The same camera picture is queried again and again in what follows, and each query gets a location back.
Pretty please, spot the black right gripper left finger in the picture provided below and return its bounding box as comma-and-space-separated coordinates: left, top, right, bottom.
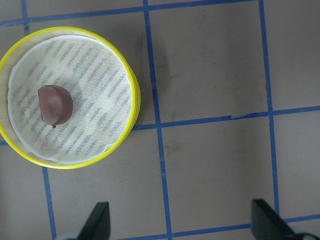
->
77, 202, 111, 240

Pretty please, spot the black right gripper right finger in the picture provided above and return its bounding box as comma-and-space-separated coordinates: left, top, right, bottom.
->
250, 199, 300, 240

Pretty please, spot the brown steamed bun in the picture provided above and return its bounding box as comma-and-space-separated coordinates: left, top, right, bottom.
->
38, 85, 73, 128

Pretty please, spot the yellow bamboo steamer top tier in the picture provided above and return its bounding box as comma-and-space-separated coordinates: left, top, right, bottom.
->
0, 26, 132, 170

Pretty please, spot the yellow bamboo steamer tier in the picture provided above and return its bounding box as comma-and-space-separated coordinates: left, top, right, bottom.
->
128, 70, 141, 130
0, 26, 132, 170

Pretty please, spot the white mesh steamer liner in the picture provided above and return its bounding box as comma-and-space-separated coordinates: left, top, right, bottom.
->
8, 35, 133, 165

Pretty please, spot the yellow bamboo steamer bottom tier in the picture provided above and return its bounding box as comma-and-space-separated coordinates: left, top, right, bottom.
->
128, 70, 141, 130

